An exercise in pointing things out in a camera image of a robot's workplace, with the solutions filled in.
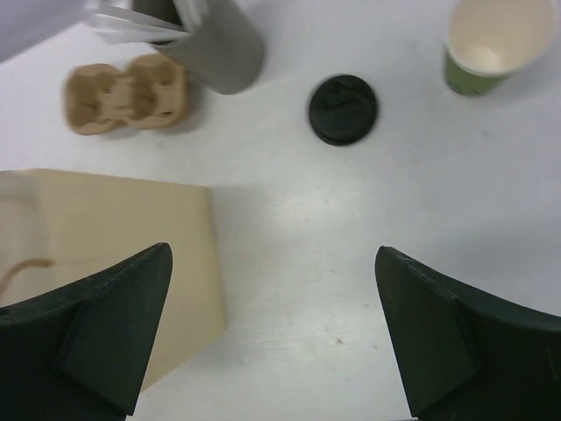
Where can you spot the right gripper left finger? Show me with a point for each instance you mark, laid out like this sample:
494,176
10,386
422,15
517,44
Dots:
80,352

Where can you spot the grey straw holder cup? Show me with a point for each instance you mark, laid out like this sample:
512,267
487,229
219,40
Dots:
221,46

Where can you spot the brown cardboard cup carrier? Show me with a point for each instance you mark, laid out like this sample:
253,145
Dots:
150,93

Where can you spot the white wrapped straw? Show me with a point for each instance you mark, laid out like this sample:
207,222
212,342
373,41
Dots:
145,21

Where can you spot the brown paper bag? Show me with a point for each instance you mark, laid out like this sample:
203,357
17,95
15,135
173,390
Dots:
60,226

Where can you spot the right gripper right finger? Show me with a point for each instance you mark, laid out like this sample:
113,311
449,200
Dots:
465,354

